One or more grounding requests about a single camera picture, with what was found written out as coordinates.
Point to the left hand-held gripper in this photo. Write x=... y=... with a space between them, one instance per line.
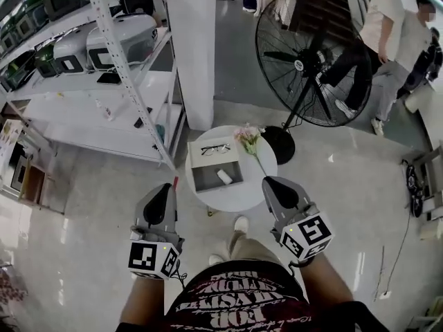
x=142 y=258

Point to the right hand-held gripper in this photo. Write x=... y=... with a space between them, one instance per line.
x=311 y=232

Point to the grey drawer box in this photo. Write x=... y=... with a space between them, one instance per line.
x=207 y=180

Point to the small white object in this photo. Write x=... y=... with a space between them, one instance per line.
x=224 y=176

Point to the person's right forearm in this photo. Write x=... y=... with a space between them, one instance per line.
x=325 y=282

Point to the person's left forearm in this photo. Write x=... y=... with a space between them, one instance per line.
x=145 y=299

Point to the round white side table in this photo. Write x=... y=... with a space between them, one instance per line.
x=249 y=192

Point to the person's white shoe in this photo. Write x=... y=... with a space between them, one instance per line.
x=241 y=223
x=215 y=259

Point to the black standing fan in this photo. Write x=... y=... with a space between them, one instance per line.
x=280 y=145

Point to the person's khaki trousers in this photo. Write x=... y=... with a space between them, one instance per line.
x=249 y=247

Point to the pink flower bouquet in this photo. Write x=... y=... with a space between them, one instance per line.
x=247 y=138

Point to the teal hanging item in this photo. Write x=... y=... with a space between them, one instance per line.
x=160 y=131

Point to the black eyeglasses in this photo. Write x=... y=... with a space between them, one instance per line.
x=216 y=148

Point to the black remote control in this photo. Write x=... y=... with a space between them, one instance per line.
x=138 y=122

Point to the clear plastic bottle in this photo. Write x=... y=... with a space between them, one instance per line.
x=109 y=113

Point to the person's dark red printed shirt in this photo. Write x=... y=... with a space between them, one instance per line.
x=239 y=303

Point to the white metal shelving rack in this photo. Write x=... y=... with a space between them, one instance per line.
x=79 y=126

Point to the wooden chair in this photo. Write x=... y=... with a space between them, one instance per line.
x=34 y=185

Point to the black bag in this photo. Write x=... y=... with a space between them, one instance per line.
x=413 y=189

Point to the white power plug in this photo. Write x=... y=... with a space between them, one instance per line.
x=385 y=294

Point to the black tablet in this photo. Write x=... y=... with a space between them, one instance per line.
x=109 y=78

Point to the grey shelf unit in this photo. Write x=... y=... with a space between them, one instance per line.
x=432 y=185

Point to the small table with papers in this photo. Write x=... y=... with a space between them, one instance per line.
x=8 y=140

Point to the white countertop appliance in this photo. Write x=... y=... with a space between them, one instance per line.
x=69 y=55
x=119 y=43

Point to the green countertop appliance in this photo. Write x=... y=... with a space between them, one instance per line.
x=45 y=62
x=19 y=73

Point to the dark wooden staircase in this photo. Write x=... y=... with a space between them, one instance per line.
x=322 y=5

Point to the row of grey appliances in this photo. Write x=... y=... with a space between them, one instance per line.
x=52 y=2

